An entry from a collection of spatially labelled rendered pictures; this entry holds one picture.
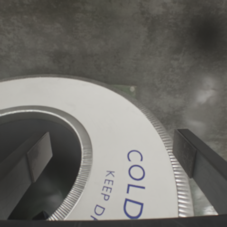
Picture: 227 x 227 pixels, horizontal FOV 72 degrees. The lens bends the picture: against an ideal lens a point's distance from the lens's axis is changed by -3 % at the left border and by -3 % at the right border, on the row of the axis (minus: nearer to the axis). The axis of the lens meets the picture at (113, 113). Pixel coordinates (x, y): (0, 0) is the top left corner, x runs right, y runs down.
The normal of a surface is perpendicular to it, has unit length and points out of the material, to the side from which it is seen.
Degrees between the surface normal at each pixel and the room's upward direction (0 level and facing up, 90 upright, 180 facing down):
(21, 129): 20
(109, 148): 90
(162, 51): 0
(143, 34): 0
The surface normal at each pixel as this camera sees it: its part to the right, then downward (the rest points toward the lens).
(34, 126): 0.08, 0.66
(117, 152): 0.04, -0.76
